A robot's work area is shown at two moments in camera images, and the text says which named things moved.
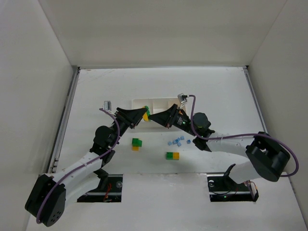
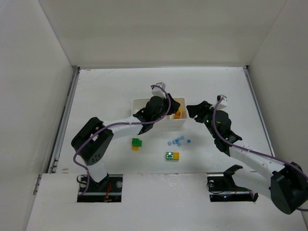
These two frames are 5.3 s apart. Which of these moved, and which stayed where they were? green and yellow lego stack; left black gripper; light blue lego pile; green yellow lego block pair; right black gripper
Moved: right black gripper; left black gripper
Stayed: green and yellow lego stack; green yellow lego block pair; light blue lego pile
